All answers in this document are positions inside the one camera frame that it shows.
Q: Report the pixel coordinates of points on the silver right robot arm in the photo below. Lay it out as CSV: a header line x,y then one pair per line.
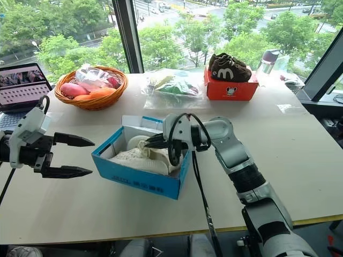
x,y
241,160

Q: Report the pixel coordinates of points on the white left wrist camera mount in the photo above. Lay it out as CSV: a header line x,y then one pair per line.
x,y
28,128

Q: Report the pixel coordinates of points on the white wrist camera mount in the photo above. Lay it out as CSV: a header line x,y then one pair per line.
x,y
182,128
28,128

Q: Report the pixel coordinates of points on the pink peach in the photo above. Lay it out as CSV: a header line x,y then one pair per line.
x,y
72,90

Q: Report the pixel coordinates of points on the open laptop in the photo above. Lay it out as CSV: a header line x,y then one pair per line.
x,y
21,91

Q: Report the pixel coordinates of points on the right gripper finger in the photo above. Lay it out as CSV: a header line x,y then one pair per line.
x,y
158,146
156,138

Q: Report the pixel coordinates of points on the brown suede shoe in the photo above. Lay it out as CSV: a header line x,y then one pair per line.
x,y
223,58
233,72

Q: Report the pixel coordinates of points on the blue cardboard shoebox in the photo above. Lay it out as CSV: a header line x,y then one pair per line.
x,y
142,179

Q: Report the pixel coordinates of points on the white sneaker on floor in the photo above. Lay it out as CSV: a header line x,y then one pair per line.
x,y
24,252

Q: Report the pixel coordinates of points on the clear bag with green items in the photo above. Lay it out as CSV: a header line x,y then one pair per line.
x,y
174,89

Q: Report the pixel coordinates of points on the orange fruit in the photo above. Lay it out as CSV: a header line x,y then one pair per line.
x,y
103,93
80,97

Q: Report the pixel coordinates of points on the clear plastic bag with fruit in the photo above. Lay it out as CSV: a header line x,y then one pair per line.
x,y
93,76

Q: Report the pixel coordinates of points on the clear bottle with maroon lid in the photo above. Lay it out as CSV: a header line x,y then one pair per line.
x,y
266,64

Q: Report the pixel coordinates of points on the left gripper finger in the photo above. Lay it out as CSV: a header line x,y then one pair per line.
x,y
67,172
72,139

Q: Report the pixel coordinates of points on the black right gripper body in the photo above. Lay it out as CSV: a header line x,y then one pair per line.
x,y
175,152

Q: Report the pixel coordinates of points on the white knit shoe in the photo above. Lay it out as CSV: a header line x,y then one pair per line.
x,y
139,159
135,142

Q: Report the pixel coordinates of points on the dark slanted window frame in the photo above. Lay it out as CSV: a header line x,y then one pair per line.
x,y
321,77

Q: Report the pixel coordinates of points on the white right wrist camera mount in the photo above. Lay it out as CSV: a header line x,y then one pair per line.
x,y
182,128

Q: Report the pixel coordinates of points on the orange-red shoebox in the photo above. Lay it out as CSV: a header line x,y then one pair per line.
x,y
230,89

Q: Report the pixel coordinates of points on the dark window mullion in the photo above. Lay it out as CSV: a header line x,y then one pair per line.
x,y
128,34

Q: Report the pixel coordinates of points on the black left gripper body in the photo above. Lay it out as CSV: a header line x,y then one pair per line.
x,y
34,155

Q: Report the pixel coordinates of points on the grey rounded shape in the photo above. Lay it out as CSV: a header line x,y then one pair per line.
x,y
201,246
135,249

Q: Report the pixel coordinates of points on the orange wicker basket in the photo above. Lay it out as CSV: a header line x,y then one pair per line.
x,y
91,103

